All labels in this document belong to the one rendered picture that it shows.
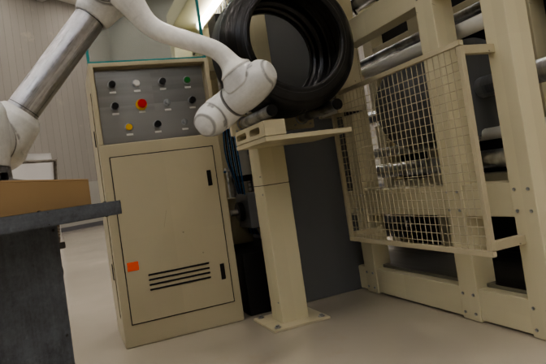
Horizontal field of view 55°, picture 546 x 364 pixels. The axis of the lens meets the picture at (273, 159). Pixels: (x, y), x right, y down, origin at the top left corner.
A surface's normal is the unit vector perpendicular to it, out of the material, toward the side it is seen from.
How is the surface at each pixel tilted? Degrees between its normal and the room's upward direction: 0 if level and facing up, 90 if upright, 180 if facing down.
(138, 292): 90
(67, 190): 90
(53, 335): 90
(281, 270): 90
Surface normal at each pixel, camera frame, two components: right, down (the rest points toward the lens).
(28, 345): 0.87, -0.14
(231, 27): -0.44, -0.13
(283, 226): 0.36, -0.08
